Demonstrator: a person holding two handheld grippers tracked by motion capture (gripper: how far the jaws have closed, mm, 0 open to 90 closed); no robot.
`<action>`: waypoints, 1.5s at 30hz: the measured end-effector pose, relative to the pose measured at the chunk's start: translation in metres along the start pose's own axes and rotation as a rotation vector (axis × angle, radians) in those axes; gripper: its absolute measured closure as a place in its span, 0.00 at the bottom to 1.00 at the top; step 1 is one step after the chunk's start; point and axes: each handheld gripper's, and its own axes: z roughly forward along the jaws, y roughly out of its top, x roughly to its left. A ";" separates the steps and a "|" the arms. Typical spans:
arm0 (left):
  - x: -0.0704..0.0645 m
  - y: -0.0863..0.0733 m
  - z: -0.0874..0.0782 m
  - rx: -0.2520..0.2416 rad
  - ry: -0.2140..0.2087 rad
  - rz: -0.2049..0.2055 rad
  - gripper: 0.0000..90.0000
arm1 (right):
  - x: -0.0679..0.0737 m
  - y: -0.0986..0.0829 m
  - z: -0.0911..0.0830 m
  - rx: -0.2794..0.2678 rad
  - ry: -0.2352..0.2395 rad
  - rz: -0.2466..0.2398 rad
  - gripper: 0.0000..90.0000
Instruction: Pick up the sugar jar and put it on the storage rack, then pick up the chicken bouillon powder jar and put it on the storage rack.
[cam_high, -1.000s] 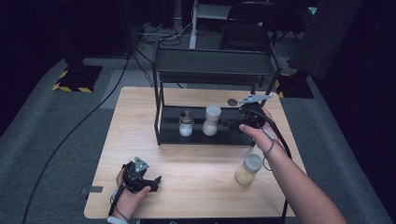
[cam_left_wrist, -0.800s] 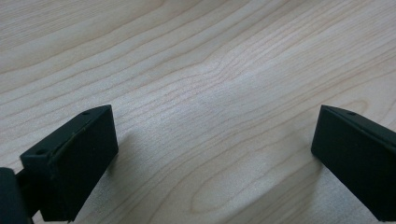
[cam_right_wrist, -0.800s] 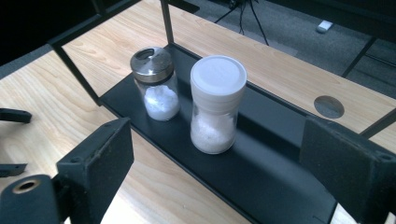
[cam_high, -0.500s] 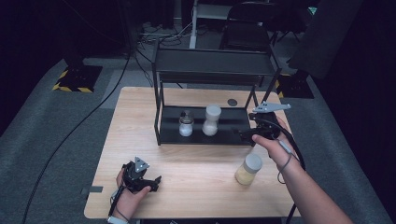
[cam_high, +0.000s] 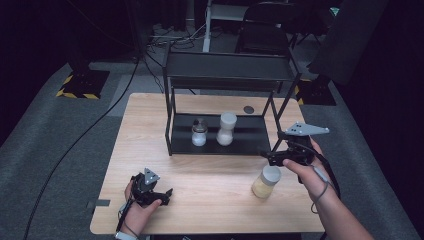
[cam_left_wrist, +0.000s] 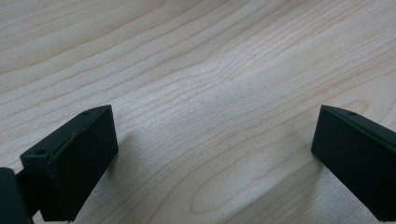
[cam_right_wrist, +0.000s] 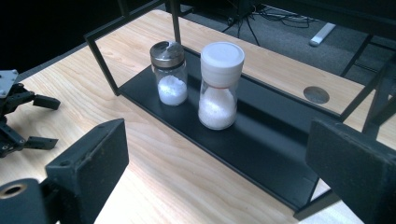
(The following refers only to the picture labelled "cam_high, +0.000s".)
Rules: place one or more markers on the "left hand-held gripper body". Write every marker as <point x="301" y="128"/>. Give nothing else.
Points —
<point x="143" y="193"/>

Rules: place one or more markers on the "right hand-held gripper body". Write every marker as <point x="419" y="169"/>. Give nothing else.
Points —
<point x="300" y="146"/>

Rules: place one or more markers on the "yellow-filled jar with white lid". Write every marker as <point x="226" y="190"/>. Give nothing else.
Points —
<point x="265" y="185"/>

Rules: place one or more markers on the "waisted jar with white lid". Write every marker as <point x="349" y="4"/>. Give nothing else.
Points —
<point x="226" y="131"/>

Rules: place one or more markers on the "black metal two-tier rack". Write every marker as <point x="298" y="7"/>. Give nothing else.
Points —
<point x="220" y="136"/>

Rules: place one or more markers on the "clear jar with metal lid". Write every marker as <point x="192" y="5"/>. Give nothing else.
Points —
<point x="199" y="135"/>

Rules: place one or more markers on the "person's left hand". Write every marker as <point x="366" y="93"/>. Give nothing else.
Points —
<point x="140" y="216"/>

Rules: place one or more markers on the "person's right hand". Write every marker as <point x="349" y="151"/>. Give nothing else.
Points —
<point x="306" y="180"/>

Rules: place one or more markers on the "grey tape strip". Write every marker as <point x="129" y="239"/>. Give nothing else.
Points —
<point x="100" y="203"/>

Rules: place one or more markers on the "white wristband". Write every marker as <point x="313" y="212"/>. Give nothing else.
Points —
<point x="125" y="236"/>

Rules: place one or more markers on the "dark round table grommet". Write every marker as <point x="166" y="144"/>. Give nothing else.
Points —
<point x="248" y="109"/>

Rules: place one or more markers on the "yellow-black striped stand base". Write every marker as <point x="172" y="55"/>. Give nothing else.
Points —
<point x="85" y="85"/>
<point x="316" y="93"/>

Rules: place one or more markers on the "black folding chair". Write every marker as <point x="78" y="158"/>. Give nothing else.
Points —
<point x="263" y="36"/>

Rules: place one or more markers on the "dark grey panel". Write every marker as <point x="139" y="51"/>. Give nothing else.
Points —
<point x="346" y="40"/>

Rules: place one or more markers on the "white metal stand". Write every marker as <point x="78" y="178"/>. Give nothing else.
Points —
<point x="207" y="33"/>

